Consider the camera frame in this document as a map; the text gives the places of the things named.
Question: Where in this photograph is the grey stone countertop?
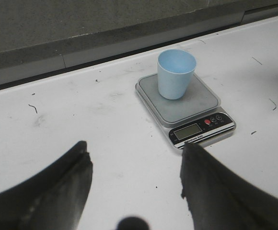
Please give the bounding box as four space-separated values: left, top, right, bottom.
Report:
0 0 278 84

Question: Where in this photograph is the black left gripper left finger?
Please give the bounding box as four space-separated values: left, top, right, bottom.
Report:
0 141 93 230

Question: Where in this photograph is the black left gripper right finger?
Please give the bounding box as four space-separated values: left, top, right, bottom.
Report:
180 143 278 230

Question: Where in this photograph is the light blue plastic cup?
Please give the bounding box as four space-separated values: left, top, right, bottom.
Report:
157 49 197 100

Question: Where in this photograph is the silver electronic kitchen scale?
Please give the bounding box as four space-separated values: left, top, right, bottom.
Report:
136 74 236 150

